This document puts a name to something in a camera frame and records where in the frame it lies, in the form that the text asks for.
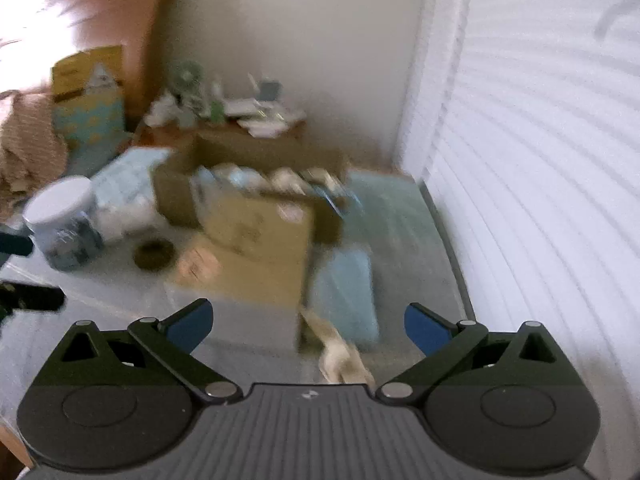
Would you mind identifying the yellow snack bag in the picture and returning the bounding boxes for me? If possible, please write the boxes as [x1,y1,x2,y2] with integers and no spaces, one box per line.
[52,46,126,154]

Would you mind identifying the brown dotted cloth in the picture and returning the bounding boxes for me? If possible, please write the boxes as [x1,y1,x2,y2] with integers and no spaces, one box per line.
[1,90,68,217]

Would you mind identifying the white wifi router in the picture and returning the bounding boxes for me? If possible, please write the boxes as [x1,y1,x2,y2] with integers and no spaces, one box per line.
[224,73,307,122]

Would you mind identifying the wooden nightstand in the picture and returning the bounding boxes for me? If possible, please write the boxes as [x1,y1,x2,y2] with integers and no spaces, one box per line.
[134,114,309,162]

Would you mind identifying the blue mask pack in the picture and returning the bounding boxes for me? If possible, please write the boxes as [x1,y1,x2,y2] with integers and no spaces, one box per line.
[306,245,380,348]

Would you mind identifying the white remote control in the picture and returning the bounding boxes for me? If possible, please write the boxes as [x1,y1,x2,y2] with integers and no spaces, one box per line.
[238,118,297,139]

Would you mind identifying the white power strip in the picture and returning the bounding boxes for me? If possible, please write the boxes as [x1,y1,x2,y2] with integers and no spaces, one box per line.
[143,92,180,128]

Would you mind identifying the white louvered shutter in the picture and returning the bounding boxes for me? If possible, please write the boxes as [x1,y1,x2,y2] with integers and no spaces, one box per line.
[397,0,639,479]

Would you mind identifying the wooden bed headboard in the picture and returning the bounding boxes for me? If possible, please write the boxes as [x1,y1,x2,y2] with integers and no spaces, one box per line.
[47,0,172,120]

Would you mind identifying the gold tissue pack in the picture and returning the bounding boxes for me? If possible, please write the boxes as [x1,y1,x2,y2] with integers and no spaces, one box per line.
[169,193,314,310]

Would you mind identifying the white lidded plastic jar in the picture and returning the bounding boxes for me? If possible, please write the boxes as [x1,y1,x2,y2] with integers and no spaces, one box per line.
[23,176,104,271]

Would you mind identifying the green desk fan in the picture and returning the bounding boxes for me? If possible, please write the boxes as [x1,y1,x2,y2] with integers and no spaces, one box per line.
[168,60,205,129]

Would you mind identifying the brown cardboard box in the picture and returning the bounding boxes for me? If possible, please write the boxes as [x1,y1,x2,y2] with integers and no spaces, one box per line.
[152,133,348,245]

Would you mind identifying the brown fuzzy scrunchie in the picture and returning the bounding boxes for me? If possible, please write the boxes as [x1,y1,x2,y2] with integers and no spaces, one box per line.
[132,237,176,272]

